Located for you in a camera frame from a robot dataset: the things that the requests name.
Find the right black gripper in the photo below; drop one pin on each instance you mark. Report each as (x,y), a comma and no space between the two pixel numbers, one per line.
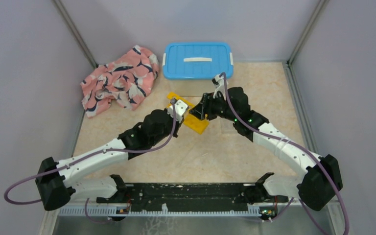
(205,106)

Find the yellow test tube rack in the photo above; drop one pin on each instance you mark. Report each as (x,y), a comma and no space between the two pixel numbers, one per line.
(190,120)

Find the blue plastic bin lid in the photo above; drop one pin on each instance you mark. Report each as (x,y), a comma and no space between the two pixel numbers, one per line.
(197,60)

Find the pink patterned cloth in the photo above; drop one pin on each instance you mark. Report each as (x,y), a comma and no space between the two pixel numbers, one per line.
(128,81)

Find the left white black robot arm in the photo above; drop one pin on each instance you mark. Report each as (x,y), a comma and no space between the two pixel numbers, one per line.
(63,181)

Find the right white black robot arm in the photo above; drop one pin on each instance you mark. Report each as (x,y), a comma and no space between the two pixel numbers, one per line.
(318,178)

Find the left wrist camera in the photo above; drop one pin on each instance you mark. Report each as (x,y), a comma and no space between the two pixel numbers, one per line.
(177,109)

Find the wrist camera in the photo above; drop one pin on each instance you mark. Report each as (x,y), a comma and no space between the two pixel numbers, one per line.
(177,109)
(220,84)

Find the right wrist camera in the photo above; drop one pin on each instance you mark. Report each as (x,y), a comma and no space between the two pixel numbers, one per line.
(220,84)

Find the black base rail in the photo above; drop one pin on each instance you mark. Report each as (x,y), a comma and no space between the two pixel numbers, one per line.
(200,197)

